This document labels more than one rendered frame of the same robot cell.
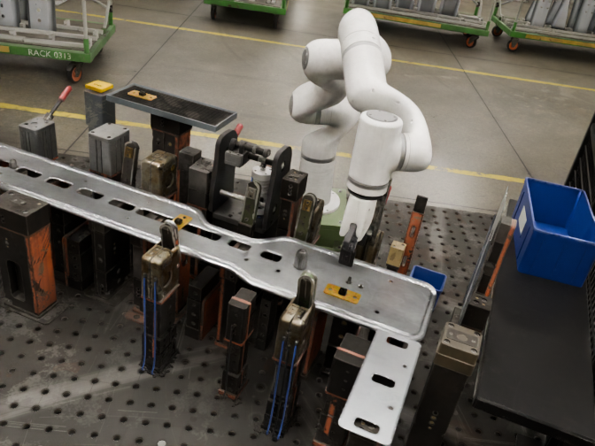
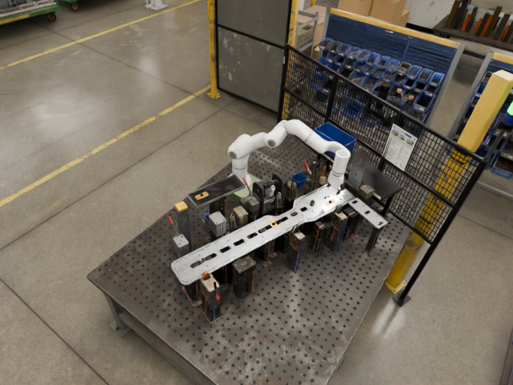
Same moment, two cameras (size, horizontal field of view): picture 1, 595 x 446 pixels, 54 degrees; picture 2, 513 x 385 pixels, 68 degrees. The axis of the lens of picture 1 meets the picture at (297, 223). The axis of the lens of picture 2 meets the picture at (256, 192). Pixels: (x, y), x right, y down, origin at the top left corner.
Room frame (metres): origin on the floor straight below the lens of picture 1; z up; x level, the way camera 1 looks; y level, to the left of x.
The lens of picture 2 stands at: (0.41, 1.73, 2.88)
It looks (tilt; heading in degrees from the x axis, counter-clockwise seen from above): 44 degrees down; 305
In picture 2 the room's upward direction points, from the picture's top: 4 degrees clockwise
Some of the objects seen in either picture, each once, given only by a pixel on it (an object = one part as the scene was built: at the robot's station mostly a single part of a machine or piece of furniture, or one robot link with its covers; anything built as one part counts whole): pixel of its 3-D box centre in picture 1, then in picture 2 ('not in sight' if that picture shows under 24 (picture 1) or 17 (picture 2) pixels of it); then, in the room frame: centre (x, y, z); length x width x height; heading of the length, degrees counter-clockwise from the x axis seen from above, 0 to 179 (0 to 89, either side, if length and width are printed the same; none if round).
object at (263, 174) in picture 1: (245, 218); (266, 205); (1.43, 0.15, 0.94); 0.18 x 0.13 x 0.49; 73
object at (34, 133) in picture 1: (42, 175); (182, 257); (1.59, 0.82, 0.88); 0.11 x 0.10 x 0.36; 163
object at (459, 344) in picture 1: (439, 397); (360, 205); (0.93, -0.37, 0.88); 0.08 x 0.08 x 0.36; 73
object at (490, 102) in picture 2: not in sight; (434, 205); (0.49, -0.61, 1.00); 0.18 x 0.18 x 2.00; 73
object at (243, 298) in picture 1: (238, 346); (317, 238); (1.02, 0.09, 0.84); 0.11 x 0.08 x 0.29; 163
